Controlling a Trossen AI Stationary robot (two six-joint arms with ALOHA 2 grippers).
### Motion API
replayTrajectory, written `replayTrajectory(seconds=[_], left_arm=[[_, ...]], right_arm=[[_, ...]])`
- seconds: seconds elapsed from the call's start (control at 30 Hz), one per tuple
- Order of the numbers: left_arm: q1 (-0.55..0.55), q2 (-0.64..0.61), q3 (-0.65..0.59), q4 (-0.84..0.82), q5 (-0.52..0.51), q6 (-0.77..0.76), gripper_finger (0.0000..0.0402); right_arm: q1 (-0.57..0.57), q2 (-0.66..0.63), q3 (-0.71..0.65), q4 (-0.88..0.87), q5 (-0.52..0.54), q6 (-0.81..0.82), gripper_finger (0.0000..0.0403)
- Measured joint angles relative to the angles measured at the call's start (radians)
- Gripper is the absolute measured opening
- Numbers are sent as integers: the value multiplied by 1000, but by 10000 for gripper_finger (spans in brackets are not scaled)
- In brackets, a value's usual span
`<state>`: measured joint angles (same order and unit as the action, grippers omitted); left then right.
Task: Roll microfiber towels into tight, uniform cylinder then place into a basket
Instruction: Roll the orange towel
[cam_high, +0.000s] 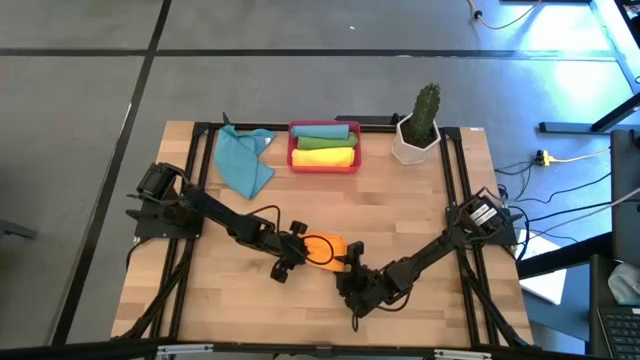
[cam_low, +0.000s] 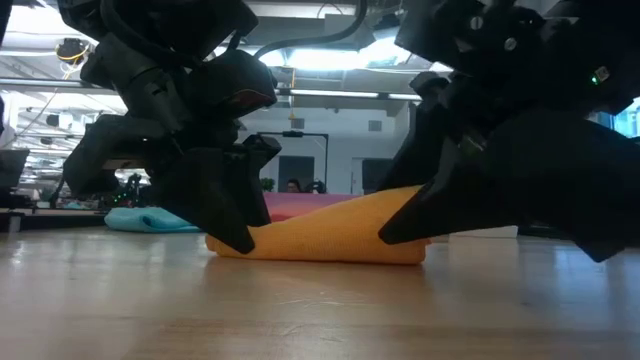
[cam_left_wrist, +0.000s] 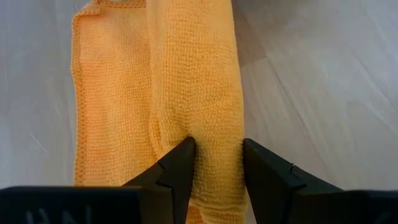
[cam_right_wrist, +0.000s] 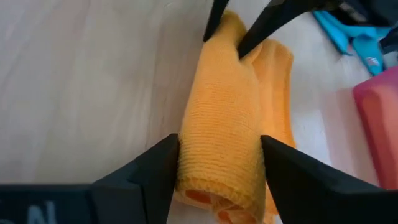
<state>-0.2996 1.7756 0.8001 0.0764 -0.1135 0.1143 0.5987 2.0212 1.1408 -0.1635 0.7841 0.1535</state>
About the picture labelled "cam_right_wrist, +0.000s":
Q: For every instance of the orange microfiber towel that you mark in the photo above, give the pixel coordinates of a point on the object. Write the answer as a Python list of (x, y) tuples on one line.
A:
[(224, 109)]

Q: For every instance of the red plastic basket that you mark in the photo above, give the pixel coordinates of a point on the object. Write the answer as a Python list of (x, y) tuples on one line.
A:
[(379, 124)]

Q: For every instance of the small teal microfiber towel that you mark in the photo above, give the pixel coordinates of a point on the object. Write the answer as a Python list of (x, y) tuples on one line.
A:
[(360, 43)]

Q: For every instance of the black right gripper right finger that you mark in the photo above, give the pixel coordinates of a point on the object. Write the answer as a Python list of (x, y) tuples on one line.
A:
[(326, 202)]

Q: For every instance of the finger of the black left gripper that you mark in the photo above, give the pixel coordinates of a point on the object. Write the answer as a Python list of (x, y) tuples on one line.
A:
[(216, 18), (273, 18)]

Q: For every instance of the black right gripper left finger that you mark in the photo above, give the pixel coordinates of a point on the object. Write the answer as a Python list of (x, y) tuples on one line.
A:
[(93, 205)]

